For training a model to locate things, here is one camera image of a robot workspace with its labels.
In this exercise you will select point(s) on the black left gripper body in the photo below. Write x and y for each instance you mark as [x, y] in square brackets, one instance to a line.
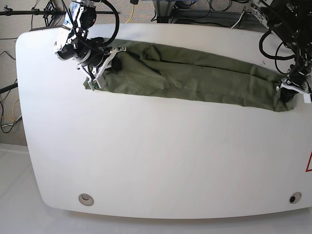
[300, 77]

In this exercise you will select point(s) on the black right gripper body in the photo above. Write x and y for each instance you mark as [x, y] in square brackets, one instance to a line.
[96, 57]

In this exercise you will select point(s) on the green T-shirt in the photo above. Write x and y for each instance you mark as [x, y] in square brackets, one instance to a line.
[157, 70]

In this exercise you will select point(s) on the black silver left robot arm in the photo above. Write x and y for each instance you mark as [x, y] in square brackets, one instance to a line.
[291, 21]

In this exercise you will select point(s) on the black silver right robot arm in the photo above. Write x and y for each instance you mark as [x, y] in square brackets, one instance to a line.
[73, 42]

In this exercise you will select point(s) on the black tripod stand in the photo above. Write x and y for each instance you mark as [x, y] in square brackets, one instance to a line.
[49, 13]

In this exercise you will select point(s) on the right table grommet hole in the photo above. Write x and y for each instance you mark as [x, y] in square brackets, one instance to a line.
[294, 198]

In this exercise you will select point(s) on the table grommet hole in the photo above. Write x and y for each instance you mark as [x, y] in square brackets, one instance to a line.
[294, 198]
[86, 200]

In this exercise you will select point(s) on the left table grommet hole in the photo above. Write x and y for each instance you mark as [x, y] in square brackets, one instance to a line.
[86, 200]

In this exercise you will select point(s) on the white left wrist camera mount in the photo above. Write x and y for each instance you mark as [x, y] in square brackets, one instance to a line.
[285, 83]

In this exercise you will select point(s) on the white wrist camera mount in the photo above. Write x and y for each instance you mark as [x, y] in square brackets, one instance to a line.
[95, 80]
[285, 83]

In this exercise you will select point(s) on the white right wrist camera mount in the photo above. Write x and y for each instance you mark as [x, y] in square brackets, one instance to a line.
[95, 80]

